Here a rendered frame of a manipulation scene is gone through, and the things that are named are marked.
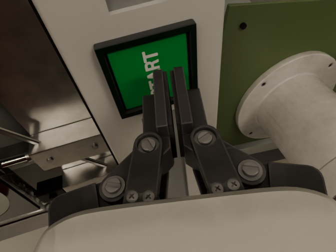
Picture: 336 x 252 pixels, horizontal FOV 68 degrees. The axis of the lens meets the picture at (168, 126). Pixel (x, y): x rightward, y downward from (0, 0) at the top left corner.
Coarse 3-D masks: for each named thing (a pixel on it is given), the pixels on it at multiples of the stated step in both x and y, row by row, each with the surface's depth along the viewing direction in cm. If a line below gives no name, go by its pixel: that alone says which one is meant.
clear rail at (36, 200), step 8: (0, 168) 27; (8, 168) 28; (0, 176) 27; (8, 176) 28; (16, 176) 29; (16, 184) 29; (24, 184) 30; (24, 192) 31; (32, 192) 32; (32, 200) 33; (40, 200) 34
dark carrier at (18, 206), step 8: (0, 184) 29; (8, 184) 30; (0, 192) 30; (8, 192) 31; (16, 192) 31; (16, 200) 32; (24, 200) 33; (8, 208) 33; (16, 208) 34; (24, 208) 34; (32, 208) 35; (0, 216) 34; (8, 216) 35
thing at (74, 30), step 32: (32, 0) 11; (64, 0) 11; (96, 0) 12; (128, 0) 12; (160, 0) 13; (192, 0) 13; (224, 0) 13; (64, 32) 12; (96, 32) 13; (128, 32) 13; (96, 64) 14; (96, 96) 16; (128, 128) 19; (192, 192) 31
